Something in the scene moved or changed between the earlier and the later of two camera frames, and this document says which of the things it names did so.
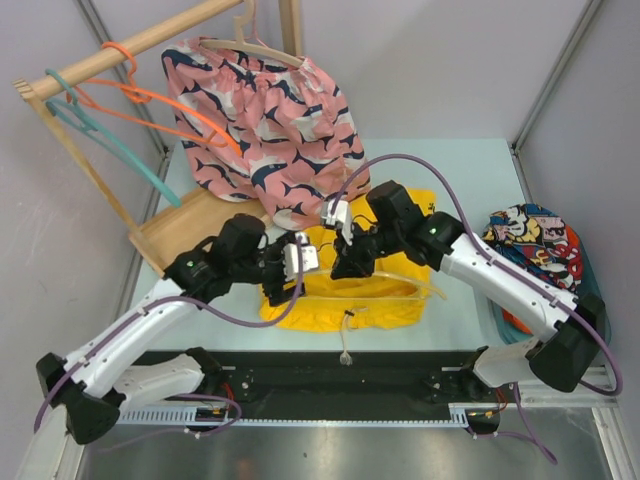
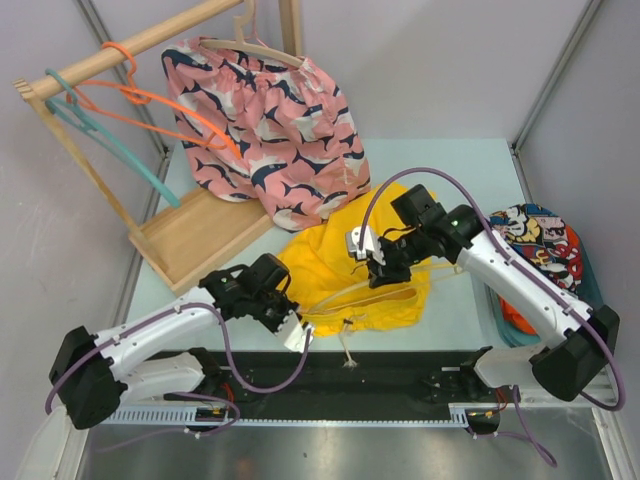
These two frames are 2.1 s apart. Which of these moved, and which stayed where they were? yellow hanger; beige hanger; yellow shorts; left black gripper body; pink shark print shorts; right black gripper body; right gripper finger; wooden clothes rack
Moved: right gripper finger; yellow hanger; right black gripper body; yellow shorts; left black gripper body
Stayed: wooden clothes rack; pink shark print shorts; beige hanger
